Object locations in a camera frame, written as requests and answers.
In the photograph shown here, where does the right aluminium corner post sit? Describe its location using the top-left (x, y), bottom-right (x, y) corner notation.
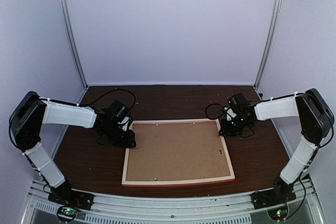
top-left (254, 0), bottom-right (283, 90)

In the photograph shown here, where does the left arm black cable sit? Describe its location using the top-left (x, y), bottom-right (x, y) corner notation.
top-left (83, 89), bottom-right (137, 112)

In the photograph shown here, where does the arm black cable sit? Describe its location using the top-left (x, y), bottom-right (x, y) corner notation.
top-left (83, 89), bottom-right (137, 112)
top-left (205, 103), bottom-right (229, 121)

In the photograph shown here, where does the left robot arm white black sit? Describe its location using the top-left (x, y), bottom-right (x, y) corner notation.
top-left (8, 91), bottom-right (136, 205)

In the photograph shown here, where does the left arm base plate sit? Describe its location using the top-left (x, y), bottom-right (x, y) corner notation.
top-left (48, 190), bottom-right (94, 210)

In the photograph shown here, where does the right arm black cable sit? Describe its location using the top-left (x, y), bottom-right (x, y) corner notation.
top-left (205, 103), bottom-right (229, 121)

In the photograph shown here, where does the wooden picture frame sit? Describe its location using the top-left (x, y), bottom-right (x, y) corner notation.
top-left (121, 119), bottom-right (236, 188)

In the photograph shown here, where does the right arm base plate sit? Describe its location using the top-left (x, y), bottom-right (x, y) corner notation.
top-left (250, 189), bottom-right (296, 209)

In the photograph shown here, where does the aluminium corner post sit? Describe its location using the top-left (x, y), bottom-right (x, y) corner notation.
top-left (254, 0), bottom-right (283, 90)
top-left (60, 0), bottom-right (88, 89)

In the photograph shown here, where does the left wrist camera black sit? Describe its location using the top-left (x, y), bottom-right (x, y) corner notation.
top-left (118, 116), bottom-right (133, 131)

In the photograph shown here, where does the aluminium front rail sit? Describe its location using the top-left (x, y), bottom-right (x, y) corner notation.
top-left (26, 174), bottom-right (323, 224)

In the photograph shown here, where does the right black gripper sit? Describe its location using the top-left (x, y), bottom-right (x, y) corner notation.
top-left (219, 115), bottom-right (251, 137)

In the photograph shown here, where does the brown backing board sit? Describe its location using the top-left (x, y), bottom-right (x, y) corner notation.
top-left (126, 121), bottom-right (232, 182)

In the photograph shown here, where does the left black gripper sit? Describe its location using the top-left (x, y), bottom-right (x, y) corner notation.
top-left (101, 122), bottom-right (137, 148)

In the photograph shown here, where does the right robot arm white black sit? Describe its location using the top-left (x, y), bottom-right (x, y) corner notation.
top-left (218, 88), bottom-right (334, 204)

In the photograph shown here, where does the left aluminium corner post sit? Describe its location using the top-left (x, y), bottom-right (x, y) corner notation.
top-left (60, 0), bottom-right (88, 89)

